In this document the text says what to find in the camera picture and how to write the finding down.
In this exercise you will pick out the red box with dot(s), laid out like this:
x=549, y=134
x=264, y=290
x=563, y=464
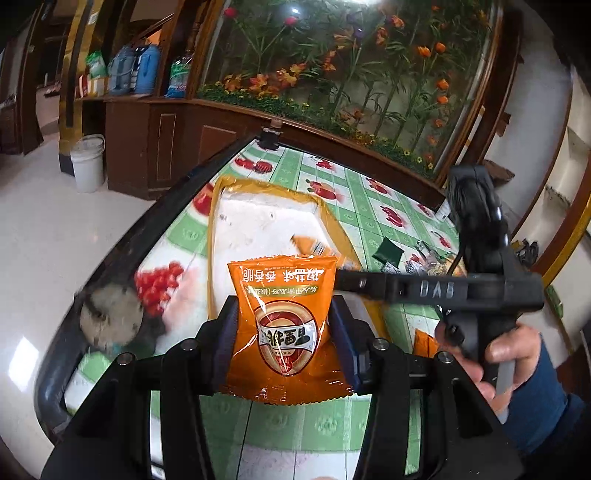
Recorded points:
x=83, y=86

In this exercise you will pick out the large orange barcode packet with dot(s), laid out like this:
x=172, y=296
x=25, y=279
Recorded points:
x=307, y=243

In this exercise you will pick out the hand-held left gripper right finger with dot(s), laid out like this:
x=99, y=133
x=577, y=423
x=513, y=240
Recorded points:
x=344, y=344

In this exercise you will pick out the yellow tray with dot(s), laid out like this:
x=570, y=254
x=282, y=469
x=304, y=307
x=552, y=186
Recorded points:
x=263, y=221

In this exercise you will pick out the wooden cabinet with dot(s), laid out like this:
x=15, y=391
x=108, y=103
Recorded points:
x=138, y=138

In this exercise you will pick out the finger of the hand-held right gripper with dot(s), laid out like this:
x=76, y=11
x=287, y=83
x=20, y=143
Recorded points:
x=364, y=284

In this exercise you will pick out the person's right hand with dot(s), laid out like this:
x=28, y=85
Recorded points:
x=515, y=346

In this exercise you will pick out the glass flower display case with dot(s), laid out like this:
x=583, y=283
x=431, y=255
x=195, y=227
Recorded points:
x=360, y=69

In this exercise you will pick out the dark green packet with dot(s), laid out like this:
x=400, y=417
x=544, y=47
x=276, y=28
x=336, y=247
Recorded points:
x=388, y=251

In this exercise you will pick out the white and yellow box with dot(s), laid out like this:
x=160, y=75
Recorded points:
x=98, y=86

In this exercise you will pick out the green bag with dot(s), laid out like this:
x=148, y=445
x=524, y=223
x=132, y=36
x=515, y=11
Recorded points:
x=96, y=64

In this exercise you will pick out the green checked fruit tablecloth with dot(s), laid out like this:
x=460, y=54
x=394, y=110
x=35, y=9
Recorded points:
x=369, y=203

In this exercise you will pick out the small black motor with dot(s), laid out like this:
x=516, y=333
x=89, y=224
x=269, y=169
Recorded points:
x=268, y=138

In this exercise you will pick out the silver foil packet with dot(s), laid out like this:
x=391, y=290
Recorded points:
x=424, y=258

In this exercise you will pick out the grey electric motor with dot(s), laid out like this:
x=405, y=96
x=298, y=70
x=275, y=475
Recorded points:
x=108, y=318

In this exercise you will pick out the white plastic bucket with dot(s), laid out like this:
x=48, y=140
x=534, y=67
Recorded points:
x=87, y=166

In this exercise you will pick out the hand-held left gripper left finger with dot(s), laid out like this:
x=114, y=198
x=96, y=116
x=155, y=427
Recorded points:
x=228, y=344

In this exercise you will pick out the wooden door frame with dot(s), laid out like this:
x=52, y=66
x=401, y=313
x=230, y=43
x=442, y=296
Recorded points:
x=23, y=92

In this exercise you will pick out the orange round-label snack packet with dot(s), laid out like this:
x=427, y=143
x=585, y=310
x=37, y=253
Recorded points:
x=286, y=332

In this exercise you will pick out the gold pillar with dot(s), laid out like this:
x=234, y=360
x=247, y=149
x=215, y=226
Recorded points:
x=69, y=115

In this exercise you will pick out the person's right forearm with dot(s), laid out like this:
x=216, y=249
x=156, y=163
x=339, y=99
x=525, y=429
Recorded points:
x=545, y=406

